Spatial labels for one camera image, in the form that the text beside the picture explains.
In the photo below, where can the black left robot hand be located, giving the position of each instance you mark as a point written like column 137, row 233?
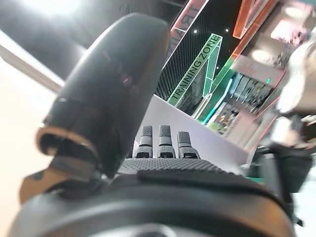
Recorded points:
column 111, row 74

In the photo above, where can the green training zone sign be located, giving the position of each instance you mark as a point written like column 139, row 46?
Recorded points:
column 197, row 67

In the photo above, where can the orange hanging sign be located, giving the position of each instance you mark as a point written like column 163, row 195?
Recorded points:
column 243, row 19

